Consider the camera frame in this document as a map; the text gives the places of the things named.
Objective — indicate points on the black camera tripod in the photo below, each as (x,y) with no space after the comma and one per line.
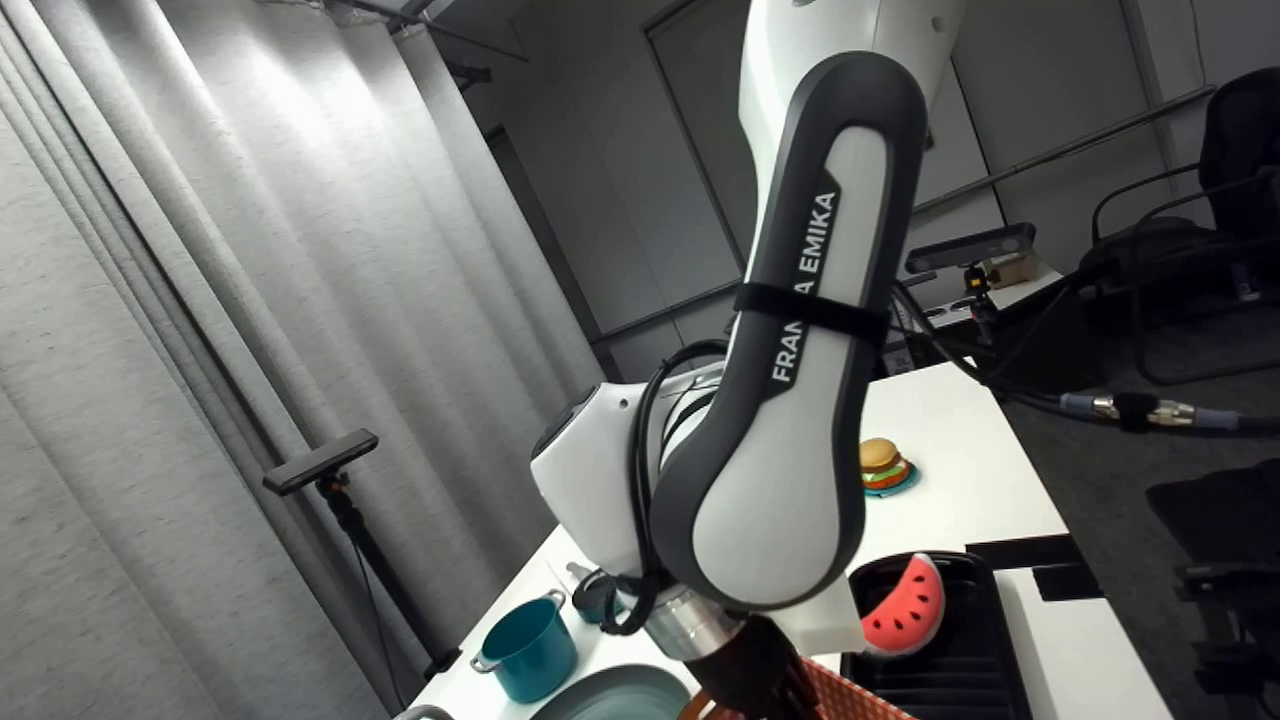
(322,462)

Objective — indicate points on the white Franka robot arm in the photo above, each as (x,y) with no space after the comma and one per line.
(763,535)

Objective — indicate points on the teal toy pot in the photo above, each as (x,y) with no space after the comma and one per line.
(526,653)

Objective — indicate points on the short black tape strip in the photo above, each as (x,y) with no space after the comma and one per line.
(1064,580)

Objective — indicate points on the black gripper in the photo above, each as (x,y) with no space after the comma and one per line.
(753,682)

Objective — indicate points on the watermelon plush toy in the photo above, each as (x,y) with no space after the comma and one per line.
(904,612)

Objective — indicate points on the grey flat device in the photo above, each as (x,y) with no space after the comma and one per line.
(975,251)

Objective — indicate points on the black office chair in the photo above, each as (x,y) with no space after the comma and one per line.
(1240,146)

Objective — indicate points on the grey backdrop curtain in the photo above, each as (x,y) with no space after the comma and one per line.
(161,335)

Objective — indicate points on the grey teal plate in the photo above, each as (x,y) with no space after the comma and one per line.
(613,697)

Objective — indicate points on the black workbench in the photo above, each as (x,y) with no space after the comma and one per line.
(1145,480)

